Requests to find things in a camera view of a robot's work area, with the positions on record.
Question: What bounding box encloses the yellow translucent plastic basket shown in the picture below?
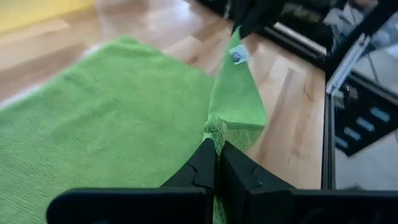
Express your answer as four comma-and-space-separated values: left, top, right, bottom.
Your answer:
0, 0, 96, 34

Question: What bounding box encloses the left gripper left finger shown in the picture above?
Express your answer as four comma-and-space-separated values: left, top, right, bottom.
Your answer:
46, 139, 217, 224

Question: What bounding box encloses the black panel with blue slots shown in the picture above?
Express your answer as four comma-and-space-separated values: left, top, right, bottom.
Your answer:
334, 74, 398, 157

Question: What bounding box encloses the green microfiber towel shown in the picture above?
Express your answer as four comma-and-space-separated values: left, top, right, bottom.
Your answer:
0, 26, 268, 224

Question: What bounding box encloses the silver metal bracket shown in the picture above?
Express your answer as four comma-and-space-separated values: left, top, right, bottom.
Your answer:
325, 33, 371, 95

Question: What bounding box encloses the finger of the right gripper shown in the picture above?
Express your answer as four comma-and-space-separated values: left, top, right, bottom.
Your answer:
231, 0, 259, 38
245, 0, 284, 39

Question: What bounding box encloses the black aluminium frame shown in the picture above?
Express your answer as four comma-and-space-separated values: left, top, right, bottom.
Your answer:
198, 0, 398, 191

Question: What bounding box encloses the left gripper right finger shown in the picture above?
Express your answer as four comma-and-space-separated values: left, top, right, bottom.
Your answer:
219, 141, 398, 224

